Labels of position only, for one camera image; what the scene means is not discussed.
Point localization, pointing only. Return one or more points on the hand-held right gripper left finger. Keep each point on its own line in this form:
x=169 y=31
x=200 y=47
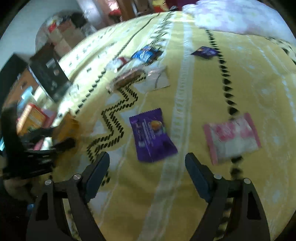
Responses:
x=97 y=178

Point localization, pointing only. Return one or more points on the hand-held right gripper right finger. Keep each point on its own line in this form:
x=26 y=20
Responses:
x=198 y=178

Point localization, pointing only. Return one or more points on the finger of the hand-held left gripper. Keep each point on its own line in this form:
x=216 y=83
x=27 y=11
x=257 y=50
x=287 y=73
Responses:
x=64 y=144
x=39 y=134

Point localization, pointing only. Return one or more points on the yellow orange snack packet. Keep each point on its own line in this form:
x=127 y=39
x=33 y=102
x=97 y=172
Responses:
x=67 y=127

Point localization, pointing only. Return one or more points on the purple snack packet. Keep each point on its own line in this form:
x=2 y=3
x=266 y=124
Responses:
x=151 y=136

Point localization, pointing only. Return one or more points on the clear packet of fried snacks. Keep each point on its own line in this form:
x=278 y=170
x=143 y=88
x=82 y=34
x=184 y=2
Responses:
x=127 y=77

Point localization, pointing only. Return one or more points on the blue snack packet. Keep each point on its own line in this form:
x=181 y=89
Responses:
x=145 y=54

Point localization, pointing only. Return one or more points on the red box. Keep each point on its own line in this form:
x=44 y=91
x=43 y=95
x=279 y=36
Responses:
x=32 y=118

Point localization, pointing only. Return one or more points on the pink silver snack packet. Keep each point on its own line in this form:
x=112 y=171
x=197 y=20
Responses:
x=231 y=139

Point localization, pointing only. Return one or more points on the black box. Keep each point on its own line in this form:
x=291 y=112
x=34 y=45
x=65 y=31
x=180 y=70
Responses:
x=49 y=74

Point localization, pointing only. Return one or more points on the yellow patterned bedsheet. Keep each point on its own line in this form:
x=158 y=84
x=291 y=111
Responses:
x=185 y=97

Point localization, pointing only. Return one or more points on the red white snack packet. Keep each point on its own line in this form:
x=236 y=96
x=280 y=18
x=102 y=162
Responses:
x=118 y=64

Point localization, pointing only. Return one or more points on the small cardboard box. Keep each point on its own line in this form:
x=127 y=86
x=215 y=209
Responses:
x=60 y=25

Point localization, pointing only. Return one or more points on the black bag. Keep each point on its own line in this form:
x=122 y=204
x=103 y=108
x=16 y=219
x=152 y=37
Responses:
x=78 y=19

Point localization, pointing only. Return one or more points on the small dark purple packet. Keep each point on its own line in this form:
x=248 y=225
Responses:
x=204 y=52

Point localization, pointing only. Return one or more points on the floral pillow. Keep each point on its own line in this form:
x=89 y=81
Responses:
x=240 y=16

